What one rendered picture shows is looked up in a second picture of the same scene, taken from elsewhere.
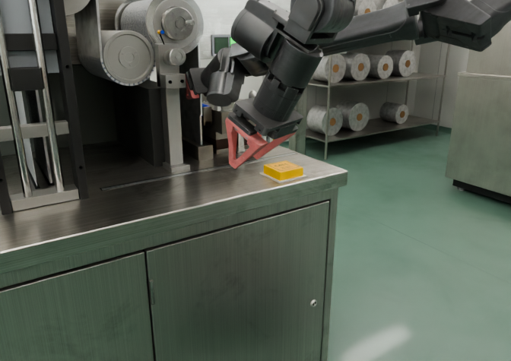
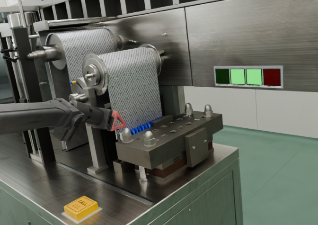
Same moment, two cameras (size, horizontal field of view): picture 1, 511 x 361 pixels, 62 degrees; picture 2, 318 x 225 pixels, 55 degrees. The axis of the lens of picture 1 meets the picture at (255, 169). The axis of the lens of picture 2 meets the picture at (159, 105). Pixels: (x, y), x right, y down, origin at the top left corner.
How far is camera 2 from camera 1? 1.40 m
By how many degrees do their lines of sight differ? 75
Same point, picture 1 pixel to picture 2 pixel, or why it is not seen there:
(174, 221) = (18, 197)
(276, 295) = not seen: outside the picture
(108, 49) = (74, 87)
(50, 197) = (37, 157)
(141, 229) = (11, 191)
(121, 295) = (23, 219)
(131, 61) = not seen: hidden behind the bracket
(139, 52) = not seen: hidden behind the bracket
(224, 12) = (225, 45)
